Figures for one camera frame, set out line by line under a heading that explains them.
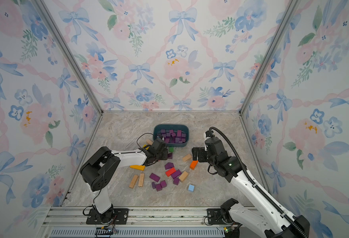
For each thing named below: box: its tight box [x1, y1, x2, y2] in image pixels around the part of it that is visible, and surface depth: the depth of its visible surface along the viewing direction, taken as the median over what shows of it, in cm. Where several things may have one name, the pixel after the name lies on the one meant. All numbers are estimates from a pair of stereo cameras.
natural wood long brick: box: [137, 173, 145, 187], surface depth 86 cm
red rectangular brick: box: [165, 167, 176, 178], surface depth 90 cm
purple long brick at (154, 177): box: [149, 172, 161, 183], surface depth 89 cm
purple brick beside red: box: [171, 169, 182, 179], surface depth 90 cm
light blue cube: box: [188, 184, 195, 192], surface depth 83 cm
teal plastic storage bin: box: [152, 123, 190, 148], surface depth 105 cm
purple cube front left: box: [155, 183, 163, 192], surface depth 83 cm
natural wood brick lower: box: [178, 170, 189, 182], surface depth 87 cm
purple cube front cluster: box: [160, 179, 168, 188], surface depth 85 cm
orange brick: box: [189, 160, 199, 171], surface depth 92 cm
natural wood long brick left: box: [128, 174, 139, 189], surface depth 86 cm
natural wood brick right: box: [182, 153, 192, 162], surface depth 97 cm
